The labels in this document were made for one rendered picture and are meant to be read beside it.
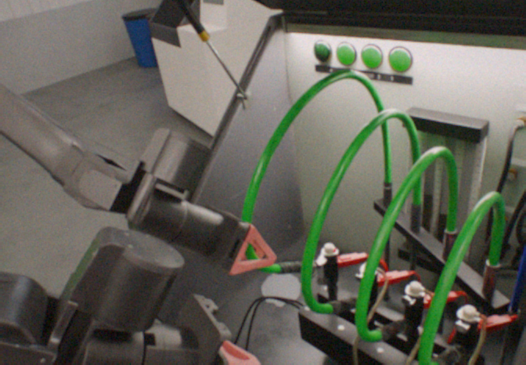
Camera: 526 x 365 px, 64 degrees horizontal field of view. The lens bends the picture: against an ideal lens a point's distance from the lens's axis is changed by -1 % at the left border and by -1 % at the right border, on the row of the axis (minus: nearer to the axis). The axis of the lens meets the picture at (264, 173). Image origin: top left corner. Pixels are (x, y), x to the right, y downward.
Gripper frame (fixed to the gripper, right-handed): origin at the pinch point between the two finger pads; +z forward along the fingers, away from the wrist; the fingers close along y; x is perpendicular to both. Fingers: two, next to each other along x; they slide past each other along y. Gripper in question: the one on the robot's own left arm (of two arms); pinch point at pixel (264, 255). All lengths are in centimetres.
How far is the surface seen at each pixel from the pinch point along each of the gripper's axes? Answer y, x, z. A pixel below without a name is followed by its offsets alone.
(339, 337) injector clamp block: 3.7, 9.2, 25.6
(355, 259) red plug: 4.2, -4.8, 21.9
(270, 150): -2.1, -13.1, -7.7
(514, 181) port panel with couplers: -8.9, -29.0, 36.8
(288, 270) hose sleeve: 2.0, 1.0, 6.9
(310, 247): -8.0, -3.9, 0.1
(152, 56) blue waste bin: 601, -148, 106
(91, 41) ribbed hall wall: 688, -136, 32
